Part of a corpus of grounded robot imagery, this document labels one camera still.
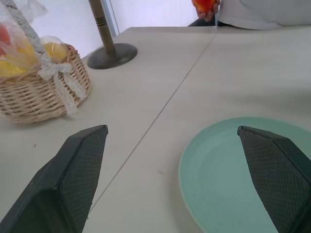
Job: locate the wicker basket with fruit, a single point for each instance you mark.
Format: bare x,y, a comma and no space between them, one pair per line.
63,82

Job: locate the clear plastic wrap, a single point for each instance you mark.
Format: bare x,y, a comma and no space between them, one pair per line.
17,36

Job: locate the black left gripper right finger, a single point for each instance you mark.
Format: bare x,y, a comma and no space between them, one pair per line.
274,174

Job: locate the light green round plate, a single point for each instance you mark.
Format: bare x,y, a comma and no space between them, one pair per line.
218,179

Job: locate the yellow lemon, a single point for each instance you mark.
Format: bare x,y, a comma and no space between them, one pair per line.
57,49

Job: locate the red item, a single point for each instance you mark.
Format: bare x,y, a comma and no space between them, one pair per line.
4,36

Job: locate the person in white shirt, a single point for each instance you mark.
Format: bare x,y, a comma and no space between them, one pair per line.
262,12

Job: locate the dark round-based stand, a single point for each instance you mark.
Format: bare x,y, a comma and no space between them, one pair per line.
110,52

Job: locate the person's bare hand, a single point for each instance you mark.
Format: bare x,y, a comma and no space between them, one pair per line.
209,13

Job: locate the woven wicker basket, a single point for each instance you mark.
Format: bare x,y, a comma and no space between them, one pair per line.
31,97

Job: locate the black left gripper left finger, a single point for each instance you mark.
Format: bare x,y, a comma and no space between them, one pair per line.
60,184

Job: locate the red orange apple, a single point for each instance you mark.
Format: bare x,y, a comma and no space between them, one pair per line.
204,4

